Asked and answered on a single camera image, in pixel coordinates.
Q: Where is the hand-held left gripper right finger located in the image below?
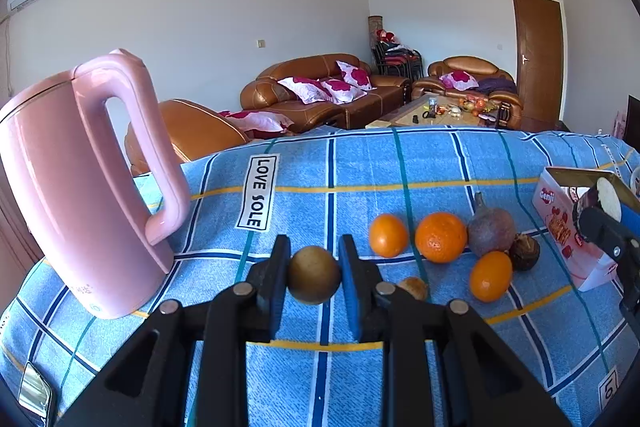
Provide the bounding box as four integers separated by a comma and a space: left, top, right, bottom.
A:
339, 234, 573, 427

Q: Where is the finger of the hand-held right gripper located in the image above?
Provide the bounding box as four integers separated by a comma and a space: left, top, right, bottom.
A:
577, 204, 640, 260

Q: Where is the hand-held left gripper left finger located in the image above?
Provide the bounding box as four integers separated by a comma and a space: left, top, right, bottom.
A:
57, 234, 292, 427

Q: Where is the cut taro piece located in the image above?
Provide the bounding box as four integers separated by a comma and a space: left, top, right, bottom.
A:
572, 176, 623, 235

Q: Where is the round golden brown fruit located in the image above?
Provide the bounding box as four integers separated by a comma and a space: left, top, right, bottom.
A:
287, 245, 342, 305

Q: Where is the pink printed tin box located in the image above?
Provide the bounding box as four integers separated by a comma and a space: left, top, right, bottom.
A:
531, 167, 632, 292

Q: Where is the small tan fruit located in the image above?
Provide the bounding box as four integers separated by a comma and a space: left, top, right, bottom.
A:
397, 277, 429, 303

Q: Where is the small round orange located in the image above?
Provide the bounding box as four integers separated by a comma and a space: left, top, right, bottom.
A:
369, 213, 409, 258

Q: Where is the dark brown round fruit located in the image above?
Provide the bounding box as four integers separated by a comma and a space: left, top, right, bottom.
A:
509, 233, 542, 272

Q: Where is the purple passion fruit with stem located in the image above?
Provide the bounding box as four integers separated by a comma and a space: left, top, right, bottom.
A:
467, 192, 517, 258

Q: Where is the smooth oval orange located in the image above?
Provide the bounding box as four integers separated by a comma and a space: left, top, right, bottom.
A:
469, 251, 514, 303

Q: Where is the large bumpy orange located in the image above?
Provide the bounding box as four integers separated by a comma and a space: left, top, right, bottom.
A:
415, 212, 469, 264

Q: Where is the blue plaid cloth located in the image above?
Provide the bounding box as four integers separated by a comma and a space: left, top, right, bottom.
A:
0, 124, 640, 427

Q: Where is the black television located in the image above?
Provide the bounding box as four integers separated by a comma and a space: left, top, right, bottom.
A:
625, 96, 640, 140

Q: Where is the white pillow with red flowers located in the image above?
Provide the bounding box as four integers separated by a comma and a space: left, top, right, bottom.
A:
439, 70, 479, 91
320, 78, 368, 104
336, 60, 375, 90
276, 77, 333, 104
218, 109, 295, 140

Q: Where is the long brown leather sofa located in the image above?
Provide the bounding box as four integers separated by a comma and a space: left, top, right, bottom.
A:
240, 53, 412, 132

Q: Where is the brown leather sofa seat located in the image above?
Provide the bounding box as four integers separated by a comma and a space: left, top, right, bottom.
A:
124, 98, 251, 178

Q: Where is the wooden coffee table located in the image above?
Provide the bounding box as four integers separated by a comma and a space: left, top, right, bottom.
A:
365, 93, 501, 130

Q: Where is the purple blanket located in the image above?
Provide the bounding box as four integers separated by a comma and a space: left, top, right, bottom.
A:
477, 78, 518, 96

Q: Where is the brown wooden door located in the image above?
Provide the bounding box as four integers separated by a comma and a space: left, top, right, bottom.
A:
511, 0, 565, 132

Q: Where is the pile of assorted fruit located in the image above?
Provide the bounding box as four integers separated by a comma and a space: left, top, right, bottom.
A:
450, 94, 498, 116

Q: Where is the pink electric kettle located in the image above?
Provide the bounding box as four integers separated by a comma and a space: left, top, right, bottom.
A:
0, 48, 192, 320

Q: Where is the brown leather armchair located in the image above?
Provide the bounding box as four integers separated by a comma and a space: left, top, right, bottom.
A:
411, 56, 524, 128

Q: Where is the stack of black chairs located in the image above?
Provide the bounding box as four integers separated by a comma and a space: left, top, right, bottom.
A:
371, 41, 424, 80

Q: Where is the tall patterned floor vase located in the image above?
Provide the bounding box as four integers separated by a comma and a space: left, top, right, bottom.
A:
368, 15, 383, 58

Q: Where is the brown wooden furniture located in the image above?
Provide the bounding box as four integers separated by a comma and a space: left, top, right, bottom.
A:
0, 187, 43, 278

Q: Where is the black smartphone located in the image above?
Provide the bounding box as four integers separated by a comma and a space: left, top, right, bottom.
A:
17, 361, 54, 425

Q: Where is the white wall cable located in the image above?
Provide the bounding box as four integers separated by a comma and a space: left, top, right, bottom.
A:
4, 17, 13, 95

